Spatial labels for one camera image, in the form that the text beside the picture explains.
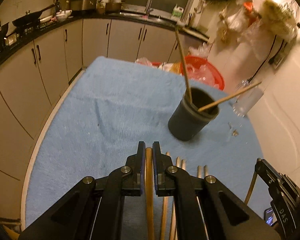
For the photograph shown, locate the dark cylindrical utensil holder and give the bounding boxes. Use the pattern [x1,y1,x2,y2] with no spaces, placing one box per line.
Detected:
[168,87,219,141]

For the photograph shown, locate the blue towel table mat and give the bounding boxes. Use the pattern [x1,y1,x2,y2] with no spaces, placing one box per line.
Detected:
[25,57,263,226]

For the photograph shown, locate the small debris on mat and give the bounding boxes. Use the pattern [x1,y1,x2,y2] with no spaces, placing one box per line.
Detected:
[228,122,239,137]

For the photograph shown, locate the clear glass mug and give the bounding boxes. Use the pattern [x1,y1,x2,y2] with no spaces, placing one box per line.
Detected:
[232,86,263,117]

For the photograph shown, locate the red plastic basket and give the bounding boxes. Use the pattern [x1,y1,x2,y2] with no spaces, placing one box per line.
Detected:
[151,55,225,90]

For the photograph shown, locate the green detergent bottle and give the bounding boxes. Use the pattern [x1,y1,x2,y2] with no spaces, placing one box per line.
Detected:
[171,4,184,20]

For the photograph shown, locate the white bowl on counter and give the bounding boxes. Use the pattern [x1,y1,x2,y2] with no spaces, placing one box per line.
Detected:
[56,10,72,22]

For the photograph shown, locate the black wok pan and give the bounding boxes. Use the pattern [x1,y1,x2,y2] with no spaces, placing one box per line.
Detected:
[12,3,55,28]

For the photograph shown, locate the hanging plastic bags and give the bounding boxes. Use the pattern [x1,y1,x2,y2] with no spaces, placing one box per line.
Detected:
[212,0,299,63]

